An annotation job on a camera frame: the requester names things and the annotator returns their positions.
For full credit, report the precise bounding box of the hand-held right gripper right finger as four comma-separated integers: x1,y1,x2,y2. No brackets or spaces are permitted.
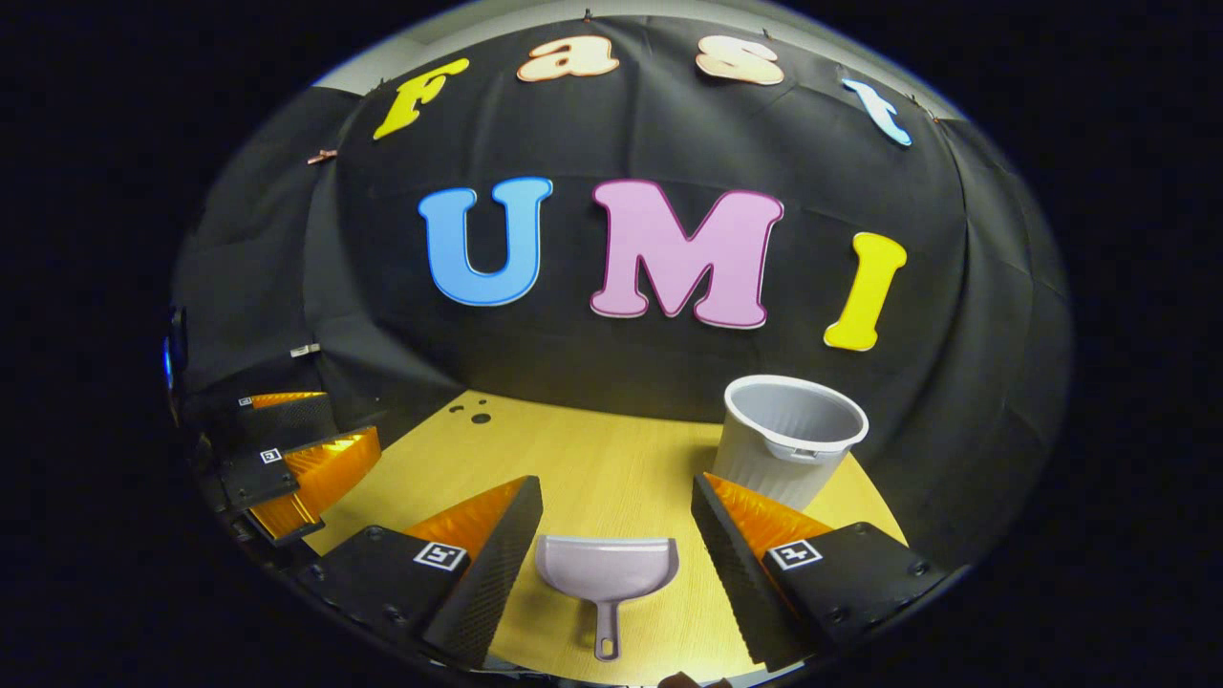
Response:
691,472,949,675

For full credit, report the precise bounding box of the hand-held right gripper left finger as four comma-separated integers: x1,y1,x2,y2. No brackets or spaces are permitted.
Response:
291,475,544,670

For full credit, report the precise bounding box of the lilac dustpan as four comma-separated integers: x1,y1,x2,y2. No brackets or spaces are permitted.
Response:
534,535,680,662

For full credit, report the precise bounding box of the white ribbed garbage bin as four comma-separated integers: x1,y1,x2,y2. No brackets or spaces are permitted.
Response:
712,375,870,511

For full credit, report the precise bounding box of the black backdrop cloth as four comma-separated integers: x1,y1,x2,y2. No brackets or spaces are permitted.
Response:
172,14,1071,574

